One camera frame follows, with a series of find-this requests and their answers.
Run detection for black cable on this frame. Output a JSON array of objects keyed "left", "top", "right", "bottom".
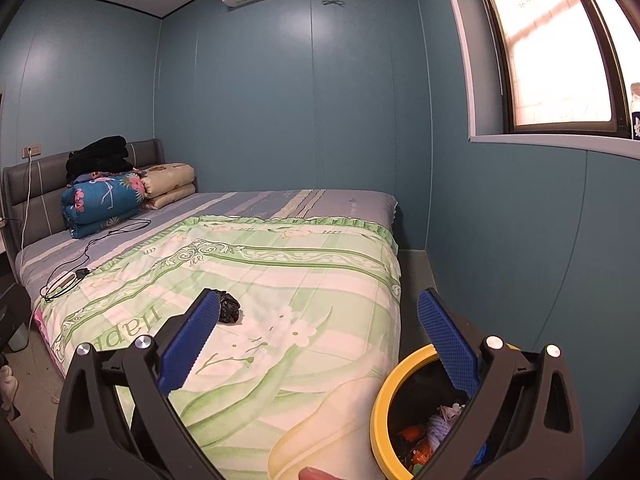
[{"left": 40, "top": 217, "right": 152, "bottom": 303}]

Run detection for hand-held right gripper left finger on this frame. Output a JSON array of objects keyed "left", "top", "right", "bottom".
[{"left": 52, "top": 287, "right": 222, "bottom": 480}]

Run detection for white shoes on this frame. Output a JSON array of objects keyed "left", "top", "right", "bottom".
[{"left": 0, "top": 364, "right": 20, "bottom": 413}]

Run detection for folded blue floral quilt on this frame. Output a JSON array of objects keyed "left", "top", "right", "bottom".
[{"left": 61, "top": 170, "right": 147, "bottom": 240}]

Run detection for person's left hand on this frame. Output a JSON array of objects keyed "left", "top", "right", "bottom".
[{"left": 299, "top": 466, "right": 343, "bottom": 480}]

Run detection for yellow bin with black liner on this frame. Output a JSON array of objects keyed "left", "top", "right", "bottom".
[{"left": 370, "top": 342, "right": 522, "bottom": 480}]

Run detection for grey padded headboard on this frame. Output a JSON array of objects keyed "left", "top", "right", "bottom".
[{"left": 2, "top": 138, "right": 166, "bottom": 251}]

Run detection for green printed blanket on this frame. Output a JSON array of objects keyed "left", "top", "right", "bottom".
[{"left": 34, "top": 215, "right": 403, "bottom": 480}]

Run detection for pile of black clothes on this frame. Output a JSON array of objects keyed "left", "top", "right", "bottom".
[{"left": 66, "top": 135, "right": 137, "bottom": 183}]

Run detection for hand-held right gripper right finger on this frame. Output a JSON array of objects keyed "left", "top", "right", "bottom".
[{"left": 415, "top": 287, "right": 586, "bottom": 480}]

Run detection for bottle on window sill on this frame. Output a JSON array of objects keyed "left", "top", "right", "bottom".
[{"left": 627, "top": 81, "right": 640, "bottom": 141}]

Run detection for pale green wastebasket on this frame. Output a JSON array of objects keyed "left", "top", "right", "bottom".
[{"left": 6, "top": 322, "right": 30, "bottom": 353}]

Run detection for folded beige quilt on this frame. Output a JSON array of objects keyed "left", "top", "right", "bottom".
[{"left": 140, "top": 162, "right": 197, "bottom": 211}]

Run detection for bed with striped sheet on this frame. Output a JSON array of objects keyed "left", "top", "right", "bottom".
[{"left": 15, "top": 189, "right": 401, "bottom": 376}]

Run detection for orange snack wrapper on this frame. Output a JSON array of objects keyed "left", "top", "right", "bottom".
[{"left": 397, "top": 425, "right": 436, "bottom": 466}]

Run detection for black plastic bag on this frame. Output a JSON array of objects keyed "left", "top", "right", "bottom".
[{"left": 217, "top": 291, "right": 242, "bottom": 325}]

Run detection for white charging cable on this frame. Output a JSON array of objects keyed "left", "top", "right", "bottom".
[{"left": 20, "top": 152, "right": 36, "bottom": 251}]

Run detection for brown framed window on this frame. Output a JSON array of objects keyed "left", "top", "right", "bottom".
[{"left": 437, "top": 0, "right": 640, "bottom": 161}]

